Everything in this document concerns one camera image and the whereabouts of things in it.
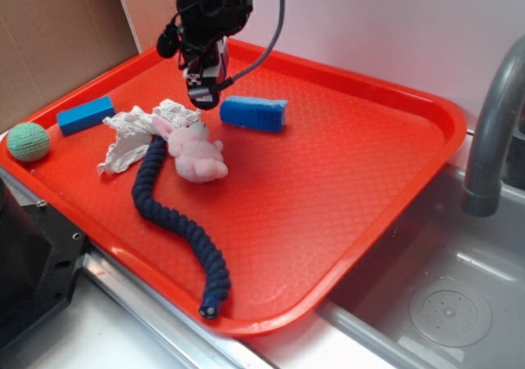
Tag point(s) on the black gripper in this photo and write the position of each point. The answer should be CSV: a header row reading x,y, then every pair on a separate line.
x,y
197,34

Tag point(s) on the blue sponge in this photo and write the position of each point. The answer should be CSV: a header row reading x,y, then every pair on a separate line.
x,y
254,113

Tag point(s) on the pink plush bunny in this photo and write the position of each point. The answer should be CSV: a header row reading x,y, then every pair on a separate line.
x,y
197,159

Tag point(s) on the white crumpled cloth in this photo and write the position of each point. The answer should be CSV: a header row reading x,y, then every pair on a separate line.
x,y
135,132

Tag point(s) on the blue rectangular block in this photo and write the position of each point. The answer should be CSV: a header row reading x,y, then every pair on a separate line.
x,y
85,116

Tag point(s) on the brown cardboard panel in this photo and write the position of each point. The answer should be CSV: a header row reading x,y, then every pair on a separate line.
x,y
51,47

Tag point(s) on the green knitted ball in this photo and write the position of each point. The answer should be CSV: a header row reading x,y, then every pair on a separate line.
x,y
28,142

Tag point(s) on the grey faucet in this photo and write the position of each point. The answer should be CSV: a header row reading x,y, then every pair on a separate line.
x,y
497,151

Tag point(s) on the grey sink basin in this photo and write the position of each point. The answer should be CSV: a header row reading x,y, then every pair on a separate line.
x,y
434,240

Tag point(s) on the sink drain strainer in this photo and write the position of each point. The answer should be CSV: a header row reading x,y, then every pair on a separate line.
x,y
450,315

